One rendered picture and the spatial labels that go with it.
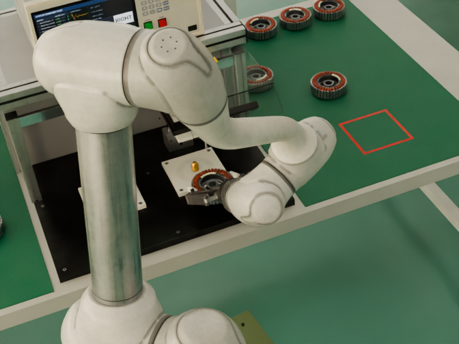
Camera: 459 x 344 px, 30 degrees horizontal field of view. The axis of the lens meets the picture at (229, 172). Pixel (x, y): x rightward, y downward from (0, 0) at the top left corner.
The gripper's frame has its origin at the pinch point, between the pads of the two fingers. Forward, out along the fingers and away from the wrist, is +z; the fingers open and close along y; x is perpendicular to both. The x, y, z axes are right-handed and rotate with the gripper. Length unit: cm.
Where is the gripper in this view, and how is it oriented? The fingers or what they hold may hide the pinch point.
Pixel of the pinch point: (212, 184)
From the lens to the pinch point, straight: 221.2
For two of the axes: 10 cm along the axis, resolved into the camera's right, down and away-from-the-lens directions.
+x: 2.8, 9.4, 1.9
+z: -3.0, -1.0, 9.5
